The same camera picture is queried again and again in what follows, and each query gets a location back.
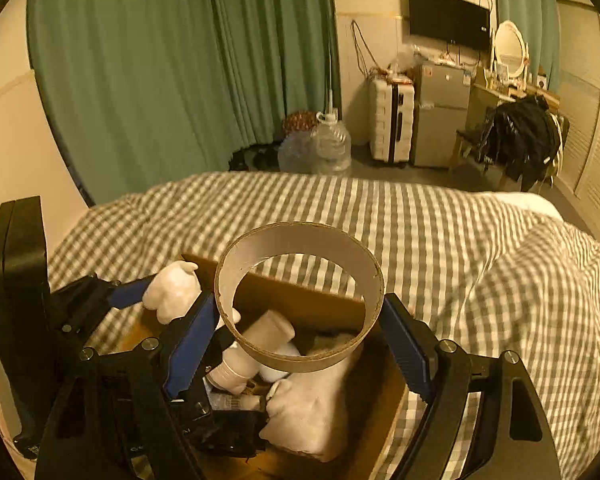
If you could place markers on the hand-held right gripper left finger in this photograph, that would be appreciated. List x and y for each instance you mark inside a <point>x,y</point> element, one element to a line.
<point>195,345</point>

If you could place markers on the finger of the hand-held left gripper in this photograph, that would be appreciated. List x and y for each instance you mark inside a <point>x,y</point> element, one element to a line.
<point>130,294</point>

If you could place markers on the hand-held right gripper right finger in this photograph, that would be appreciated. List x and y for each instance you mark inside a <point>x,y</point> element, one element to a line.
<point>404,355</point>

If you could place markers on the white plush toy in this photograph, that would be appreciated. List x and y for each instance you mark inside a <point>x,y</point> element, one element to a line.
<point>310,410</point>
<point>175,287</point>

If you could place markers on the white plastic bottle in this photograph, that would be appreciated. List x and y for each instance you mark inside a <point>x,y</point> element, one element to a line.
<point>235,367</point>

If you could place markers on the white squeeze tube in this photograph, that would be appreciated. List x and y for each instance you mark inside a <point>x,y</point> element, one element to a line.
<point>227,402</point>

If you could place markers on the beige cylinder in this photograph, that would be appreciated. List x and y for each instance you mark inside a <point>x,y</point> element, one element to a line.
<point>270,332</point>

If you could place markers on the white rounded device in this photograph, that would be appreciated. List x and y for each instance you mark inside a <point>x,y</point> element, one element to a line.
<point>280,371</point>

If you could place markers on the cardboard box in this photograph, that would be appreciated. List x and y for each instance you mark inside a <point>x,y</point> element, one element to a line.
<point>300,305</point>

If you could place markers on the dark shoes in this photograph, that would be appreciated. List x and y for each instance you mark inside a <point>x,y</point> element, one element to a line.
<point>252,157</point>

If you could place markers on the white bedsheet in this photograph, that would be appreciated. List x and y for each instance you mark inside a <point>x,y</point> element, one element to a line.
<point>529,205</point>

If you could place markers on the clear plastic bottle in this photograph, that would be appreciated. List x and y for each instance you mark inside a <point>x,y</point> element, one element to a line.
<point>296,152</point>

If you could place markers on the clear water jug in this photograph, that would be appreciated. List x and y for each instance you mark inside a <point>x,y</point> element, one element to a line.
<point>332,147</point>

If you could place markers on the white suitcase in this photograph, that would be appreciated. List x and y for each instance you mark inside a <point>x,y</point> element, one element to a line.
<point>392,120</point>

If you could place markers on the silver small fridge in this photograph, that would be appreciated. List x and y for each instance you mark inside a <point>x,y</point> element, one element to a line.
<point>439,120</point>

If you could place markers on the brown patterned cushion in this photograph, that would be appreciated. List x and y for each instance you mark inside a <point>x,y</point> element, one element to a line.
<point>302,121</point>

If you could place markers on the black clothes pile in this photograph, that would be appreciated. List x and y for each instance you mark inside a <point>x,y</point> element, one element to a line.
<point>522,135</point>

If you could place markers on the dressing table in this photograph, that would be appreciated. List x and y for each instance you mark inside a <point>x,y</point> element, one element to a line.
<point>479,100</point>

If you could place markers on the clear plastic bag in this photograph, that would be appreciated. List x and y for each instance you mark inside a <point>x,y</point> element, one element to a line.
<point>405,62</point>

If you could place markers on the white louvred wardrobe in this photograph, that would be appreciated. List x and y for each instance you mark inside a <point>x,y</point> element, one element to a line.
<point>592,125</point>

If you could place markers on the white oval mirror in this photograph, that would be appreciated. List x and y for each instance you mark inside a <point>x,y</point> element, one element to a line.
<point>509,47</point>

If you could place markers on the narrow green curtain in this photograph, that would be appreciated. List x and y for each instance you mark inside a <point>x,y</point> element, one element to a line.
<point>527,5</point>

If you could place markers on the black wall television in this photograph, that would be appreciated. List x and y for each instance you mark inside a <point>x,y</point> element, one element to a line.
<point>448,17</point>

